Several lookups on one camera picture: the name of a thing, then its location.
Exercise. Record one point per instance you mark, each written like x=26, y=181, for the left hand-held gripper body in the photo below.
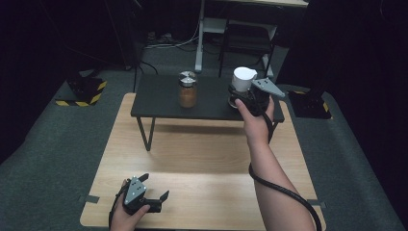
x=136, y=192

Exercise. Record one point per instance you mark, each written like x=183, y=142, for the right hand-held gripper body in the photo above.
x=261, y=96

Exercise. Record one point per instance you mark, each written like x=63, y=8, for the white cup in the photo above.
x=243, y=80

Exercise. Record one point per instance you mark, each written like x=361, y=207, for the glass jar with brown powder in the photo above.
x=188, y=94

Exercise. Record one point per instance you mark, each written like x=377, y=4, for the black metal shelf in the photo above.
x=160, y=96

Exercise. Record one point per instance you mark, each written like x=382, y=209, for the person's left hand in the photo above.
x=123, y=219

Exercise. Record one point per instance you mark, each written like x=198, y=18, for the person's right hand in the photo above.
x=256, y=128

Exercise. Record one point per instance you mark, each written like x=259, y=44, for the grey tape strip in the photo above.
x=317, y=203
x=92, y=199

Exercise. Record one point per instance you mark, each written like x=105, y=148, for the striped black stand base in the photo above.
x=85, y=91
x=309, y=106

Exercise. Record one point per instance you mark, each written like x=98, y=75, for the black chair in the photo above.
x=247, y=41

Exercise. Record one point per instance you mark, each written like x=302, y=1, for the white desk frame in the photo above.
x=201, y=38

